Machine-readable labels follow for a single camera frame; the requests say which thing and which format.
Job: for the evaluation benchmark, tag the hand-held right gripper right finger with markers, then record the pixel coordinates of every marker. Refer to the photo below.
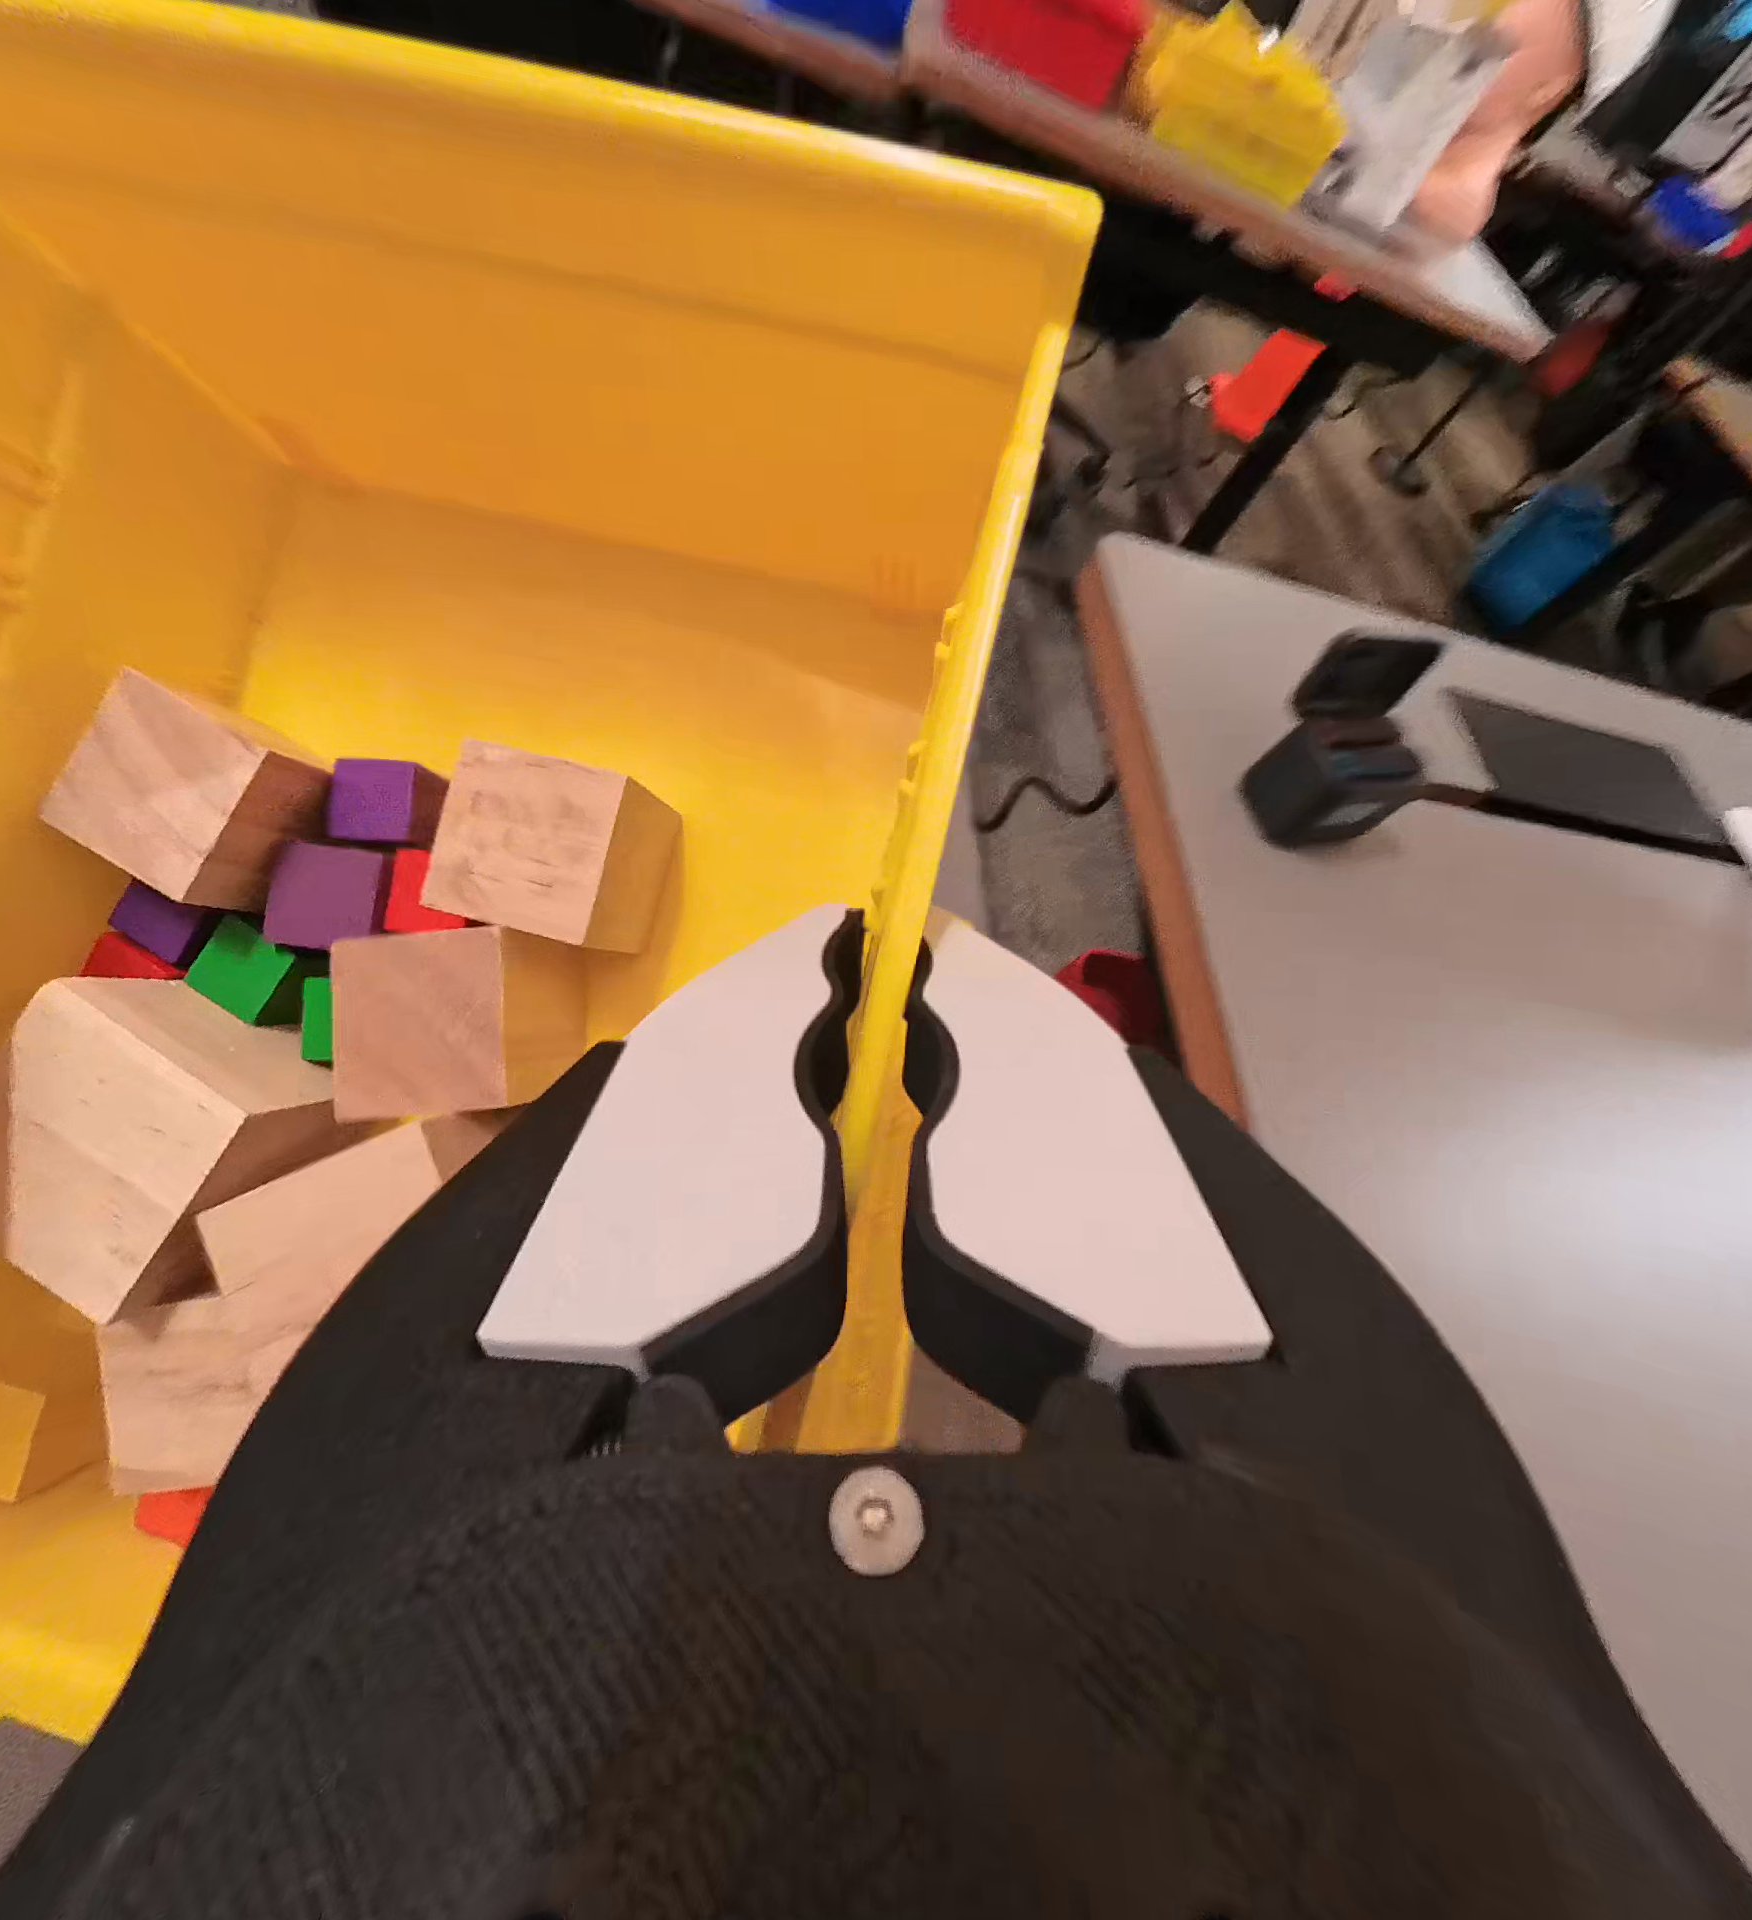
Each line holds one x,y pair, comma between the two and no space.
1078,1183

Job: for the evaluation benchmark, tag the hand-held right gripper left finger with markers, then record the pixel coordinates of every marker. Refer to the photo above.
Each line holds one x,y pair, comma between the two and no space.
665,1183

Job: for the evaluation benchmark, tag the pile of coloured wooden cubes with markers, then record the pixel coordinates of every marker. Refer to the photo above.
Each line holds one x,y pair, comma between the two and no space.
141,1109

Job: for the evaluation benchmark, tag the yellow plastic box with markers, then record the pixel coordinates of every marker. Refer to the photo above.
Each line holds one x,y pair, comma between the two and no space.
591,376

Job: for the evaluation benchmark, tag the dark red plastic bin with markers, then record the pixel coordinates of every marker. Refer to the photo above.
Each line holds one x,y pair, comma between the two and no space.
1115,996

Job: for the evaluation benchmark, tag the black charging case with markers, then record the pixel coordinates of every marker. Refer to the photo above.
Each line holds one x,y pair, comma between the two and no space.
1332,765

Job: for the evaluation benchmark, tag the dark tablet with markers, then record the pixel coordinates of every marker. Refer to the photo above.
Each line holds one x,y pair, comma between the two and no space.
1581,765

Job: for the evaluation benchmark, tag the blue storage bin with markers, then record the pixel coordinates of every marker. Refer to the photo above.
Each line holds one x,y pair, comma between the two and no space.
1538,559

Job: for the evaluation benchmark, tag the orange traffic cone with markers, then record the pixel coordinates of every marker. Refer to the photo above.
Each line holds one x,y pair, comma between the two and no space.
1267,387

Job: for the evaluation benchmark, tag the grey work table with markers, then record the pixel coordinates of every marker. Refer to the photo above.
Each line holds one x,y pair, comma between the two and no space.
1476,284
771,45

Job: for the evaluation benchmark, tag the yellow plastic bin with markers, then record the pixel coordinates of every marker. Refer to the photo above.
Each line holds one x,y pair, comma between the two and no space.
1244,114

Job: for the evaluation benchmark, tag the blue plastic bin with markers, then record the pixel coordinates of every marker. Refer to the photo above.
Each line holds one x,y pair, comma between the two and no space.
840,15

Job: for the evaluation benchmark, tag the printed tag sign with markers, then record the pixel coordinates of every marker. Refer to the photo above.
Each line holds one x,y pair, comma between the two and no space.
1738,88

